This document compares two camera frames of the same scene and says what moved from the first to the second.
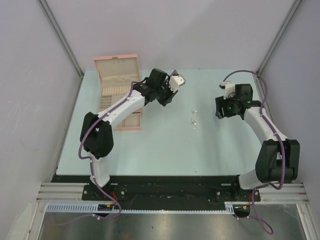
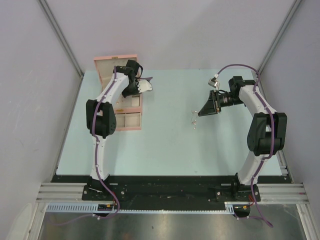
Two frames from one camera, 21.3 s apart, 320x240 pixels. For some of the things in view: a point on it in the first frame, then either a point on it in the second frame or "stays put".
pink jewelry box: [116, 74] stays put
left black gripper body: [164, 93] to [131, 89]
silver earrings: [193, 119] stays put
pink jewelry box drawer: [132, 122] stays put
